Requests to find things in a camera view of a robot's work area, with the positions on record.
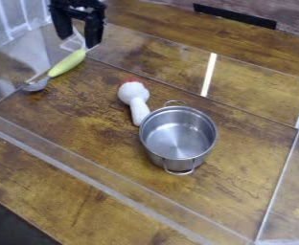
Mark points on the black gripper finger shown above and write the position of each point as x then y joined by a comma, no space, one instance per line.
62,23
93,32

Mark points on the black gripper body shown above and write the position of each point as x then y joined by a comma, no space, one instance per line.
64,10

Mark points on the green handled metal spoon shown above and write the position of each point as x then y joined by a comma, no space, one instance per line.
64,66

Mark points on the white red toy mushroom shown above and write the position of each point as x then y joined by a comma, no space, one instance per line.
133,94

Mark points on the black strip on table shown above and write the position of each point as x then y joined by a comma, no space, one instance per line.
236,16

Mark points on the small steel pot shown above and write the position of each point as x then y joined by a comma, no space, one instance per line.
177,135

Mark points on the clear acrylic enclosure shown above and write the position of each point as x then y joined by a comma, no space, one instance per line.
74,172

